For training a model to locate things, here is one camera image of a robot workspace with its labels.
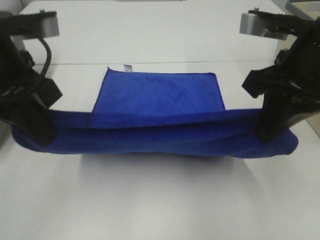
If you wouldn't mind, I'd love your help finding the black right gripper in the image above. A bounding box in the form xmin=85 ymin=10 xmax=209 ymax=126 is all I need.
xmin=241 ymin=14 xmax=320 ymax=143

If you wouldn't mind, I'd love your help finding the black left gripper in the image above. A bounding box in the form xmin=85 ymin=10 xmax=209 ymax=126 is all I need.
xmin=0 ymin=35 xmax=62 ymax=145

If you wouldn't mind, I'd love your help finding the blue microfibre towel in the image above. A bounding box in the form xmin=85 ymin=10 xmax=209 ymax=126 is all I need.
xmin=11 ymin=68 xmax=299 ymax=159

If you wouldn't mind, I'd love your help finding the beige storage box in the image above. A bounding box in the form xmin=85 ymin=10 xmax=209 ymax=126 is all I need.
xmin=274 ymin=0 xmax=320 ymax=72

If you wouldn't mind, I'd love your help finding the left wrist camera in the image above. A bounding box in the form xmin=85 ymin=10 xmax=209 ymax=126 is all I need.
xmin=0 ymin=10 xmax=60 ymax=40

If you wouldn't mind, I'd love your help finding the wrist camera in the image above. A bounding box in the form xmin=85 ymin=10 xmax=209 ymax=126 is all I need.
xmin=239 ymin=10 xmax=314 ymax=40
xmin=0 ymin=10 xmax=60 ymax=40

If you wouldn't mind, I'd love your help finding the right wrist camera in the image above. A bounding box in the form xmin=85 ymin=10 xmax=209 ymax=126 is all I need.
xmin=239 ymin=10 xmax=314 ymax=40

